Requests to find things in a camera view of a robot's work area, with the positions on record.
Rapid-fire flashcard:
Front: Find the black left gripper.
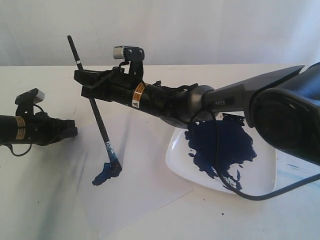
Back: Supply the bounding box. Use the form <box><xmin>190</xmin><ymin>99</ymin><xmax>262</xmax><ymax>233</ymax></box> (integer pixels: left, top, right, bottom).
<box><xmin>24</xmin><ymin>113</ymin><xmax>77</xmax><ymax>146</ymax></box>

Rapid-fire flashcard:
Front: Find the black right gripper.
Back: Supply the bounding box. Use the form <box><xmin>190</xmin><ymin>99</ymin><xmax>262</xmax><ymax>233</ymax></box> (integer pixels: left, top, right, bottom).
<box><xmin>73</xmin><ymin>67</ymin><xmax>147</xmax><ymax>110</ymax></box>

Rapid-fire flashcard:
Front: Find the black paintbrush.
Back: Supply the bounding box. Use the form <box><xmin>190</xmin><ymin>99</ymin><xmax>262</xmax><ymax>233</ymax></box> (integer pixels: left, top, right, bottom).
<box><xmin>67</xmin><ymin>35</ymin><xmax>122</xmax><ymax>177</ymax></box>

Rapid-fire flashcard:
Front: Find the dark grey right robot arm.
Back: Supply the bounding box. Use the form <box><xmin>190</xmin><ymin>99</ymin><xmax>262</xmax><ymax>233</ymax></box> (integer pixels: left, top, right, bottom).
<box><xmin>74</xmin><ymin>63</ymin><xmax>320</xmax><ymax>164</ymax></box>

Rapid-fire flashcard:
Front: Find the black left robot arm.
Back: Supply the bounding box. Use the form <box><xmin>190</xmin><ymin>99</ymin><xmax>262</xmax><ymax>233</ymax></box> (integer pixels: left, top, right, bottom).
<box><xmin>0</xmin><ymin>112</ymin><xmax>78</xmax><ymax>146</ymax></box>

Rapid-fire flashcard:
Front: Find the white paper sheet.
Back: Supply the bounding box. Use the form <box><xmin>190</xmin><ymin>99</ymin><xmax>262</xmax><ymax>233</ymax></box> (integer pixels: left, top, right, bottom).
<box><xmin>63</xmin><ymin>111</ymin><xmax>191</xmax><ymax>238</ymax></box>

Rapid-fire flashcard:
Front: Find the white backdrop curtain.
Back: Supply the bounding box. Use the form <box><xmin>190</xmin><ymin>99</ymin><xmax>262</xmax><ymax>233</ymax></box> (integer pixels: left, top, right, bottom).
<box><xmin>0</xmin><ymin>0</ymin><xmax>320</xmax><ymax>66</ymax></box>

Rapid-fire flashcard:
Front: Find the white square plate with paint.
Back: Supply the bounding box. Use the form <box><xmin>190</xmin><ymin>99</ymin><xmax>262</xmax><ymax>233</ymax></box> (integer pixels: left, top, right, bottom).
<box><xmin>165</xmin><ymin>112</ymin><xmax>277</xmax><ymax>196</ymax></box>

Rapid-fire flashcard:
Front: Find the black left camera cable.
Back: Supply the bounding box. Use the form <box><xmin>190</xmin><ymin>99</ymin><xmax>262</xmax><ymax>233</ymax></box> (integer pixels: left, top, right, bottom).
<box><xmin>6</xmin><ymin>103</ymin><xmax>51</xmax><ymax>158</ymax></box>

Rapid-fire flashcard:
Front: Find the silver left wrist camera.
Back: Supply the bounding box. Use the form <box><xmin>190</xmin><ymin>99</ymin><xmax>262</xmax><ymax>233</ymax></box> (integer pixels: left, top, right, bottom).
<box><xmin>14</xmin><ymin>88</ymin><xmax>45</xmax><ymax>105</ymax></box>

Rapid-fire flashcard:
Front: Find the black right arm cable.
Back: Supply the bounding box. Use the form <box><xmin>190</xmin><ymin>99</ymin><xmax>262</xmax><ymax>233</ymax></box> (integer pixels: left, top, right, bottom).
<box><xmin>189</xmin><ymin>109</ymin><xmax>320</xmax><ymax>202</ymax></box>

